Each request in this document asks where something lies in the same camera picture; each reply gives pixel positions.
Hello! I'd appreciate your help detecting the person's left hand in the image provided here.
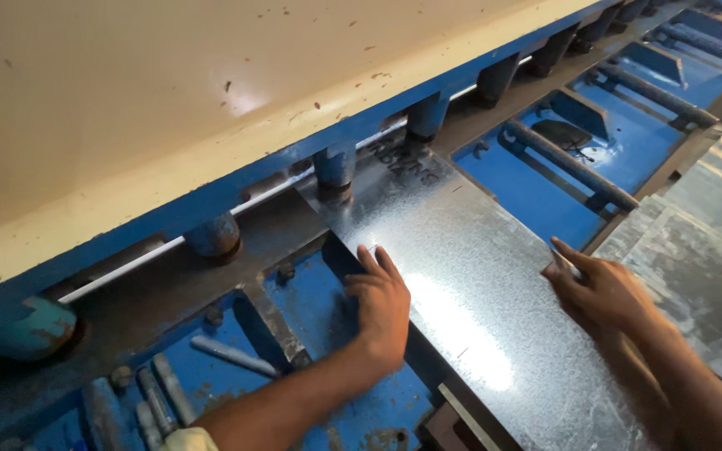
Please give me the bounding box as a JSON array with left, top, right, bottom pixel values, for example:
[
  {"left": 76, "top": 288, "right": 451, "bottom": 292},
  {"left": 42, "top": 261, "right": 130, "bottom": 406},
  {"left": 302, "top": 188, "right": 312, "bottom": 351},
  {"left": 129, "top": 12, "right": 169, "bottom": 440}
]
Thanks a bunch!
[{"left": 343, "top": 244, "right": 412, "bottom": 373}]

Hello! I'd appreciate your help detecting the blue and cream shearing machine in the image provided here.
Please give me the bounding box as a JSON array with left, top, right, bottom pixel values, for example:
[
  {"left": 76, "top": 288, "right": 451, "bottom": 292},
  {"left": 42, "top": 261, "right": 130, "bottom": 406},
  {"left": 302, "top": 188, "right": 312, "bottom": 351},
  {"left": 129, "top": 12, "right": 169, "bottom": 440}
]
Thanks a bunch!
[{"left": 0, "top": 0, "right": 722, "bottom": 451}]

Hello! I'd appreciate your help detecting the brown metal block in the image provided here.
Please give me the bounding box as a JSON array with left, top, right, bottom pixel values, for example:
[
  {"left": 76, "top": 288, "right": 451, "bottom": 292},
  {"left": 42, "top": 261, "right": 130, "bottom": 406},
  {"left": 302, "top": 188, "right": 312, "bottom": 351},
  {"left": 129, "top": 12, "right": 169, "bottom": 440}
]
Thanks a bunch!
[{"left": 419, "top": 382, "right": 525, "bottom": 451}]

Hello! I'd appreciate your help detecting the grey cylindrical marker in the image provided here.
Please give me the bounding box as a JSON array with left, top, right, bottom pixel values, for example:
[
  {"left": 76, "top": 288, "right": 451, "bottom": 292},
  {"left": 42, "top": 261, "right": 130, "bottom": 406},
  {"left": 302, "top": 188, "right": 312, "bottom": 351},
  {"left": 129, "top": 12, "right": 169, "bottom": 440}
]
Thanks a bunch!
[{"left": 190, "top": 334, "right": 282, "bottom": 379}]

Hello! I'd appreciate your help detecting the person's right hand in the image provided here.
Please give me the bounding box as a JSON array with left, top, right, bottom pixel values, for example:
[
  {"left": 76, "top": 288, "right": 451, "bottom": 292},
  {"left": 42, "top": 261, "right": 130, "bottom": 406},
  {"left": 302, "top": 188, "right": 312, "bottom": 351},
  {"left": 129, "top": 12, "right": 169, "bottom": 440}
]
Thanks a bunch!
[{"left": 541, "top": 236, "right": 658, "bottom": 334}]

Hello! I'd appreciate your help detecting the grey steel rod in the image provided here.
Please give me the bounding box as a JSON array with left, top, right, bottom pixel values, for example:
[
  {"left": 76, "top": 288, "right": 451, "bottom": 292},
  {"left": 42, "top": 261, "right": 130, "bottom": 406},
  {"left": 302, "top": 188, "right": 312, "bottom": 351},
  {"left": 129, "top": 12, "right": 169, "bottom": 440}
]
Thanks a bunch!
[
  {"left": 135, "top": 401, "right": 165, "bottom": 451},
  {"left": 151, "top": 353, "right": 197, "bottom": 428},
  {"left": 137, "top": 367, "right": 178, "bottom": 437}
]

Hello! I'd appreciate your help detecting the dark steel support bar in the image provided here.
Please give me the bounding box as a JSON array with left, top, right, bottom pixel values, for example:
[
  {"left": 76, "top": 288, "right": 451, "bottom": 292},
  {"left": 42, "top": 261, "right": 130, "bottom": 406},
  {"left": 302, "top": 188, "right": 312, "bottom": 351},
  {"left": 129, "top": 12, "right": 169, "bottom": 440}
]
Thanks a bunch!
[
  {"left": 654, "top": 22, "right": 722, "bottom": 71},
  {"left": 592, "top": 63, "right": 720, "bottom": 130},
  {"left": 504, "top": 120, "right": 641, "bottom": 213}
]

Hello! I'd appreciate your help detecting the row of blue hold-down clamps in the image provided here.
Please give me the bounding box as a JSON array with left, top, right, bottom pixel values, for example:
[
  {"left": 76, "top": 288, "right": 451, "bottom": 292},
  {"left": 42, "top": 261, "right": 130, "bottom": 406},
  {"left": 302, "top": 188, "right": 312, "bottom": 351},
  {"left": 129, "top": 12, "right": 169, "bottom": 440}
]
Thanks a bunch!
[{"left": 0, "top": 0, "right": 656, "bottom": 364}]

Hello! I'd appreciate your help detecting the galvanized metal sheet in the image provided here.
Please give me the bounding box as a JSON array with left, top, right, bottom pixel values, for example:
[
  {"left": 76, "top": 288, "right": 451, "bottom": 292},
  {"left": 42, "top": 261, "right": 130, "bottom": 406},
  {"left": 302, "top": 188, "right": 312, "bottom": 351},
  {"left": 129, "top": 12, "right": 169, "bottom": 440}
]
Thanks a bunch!
[{"left": 311, "top": 145, "right": 659, "bottom": 451}]

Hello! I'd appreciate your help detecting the shiny grey metal sheet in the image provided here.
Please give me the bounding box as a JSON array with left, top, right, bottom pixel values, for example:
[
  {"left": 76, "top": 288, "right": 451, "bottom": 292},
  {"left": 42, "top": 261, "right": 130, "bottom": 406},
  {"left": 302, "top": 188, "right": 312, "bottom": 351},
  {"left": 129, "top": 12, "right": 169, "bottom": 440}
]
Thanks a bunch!
[{"left": 663, "top": 116, "right": 722, "bottom": 251}]

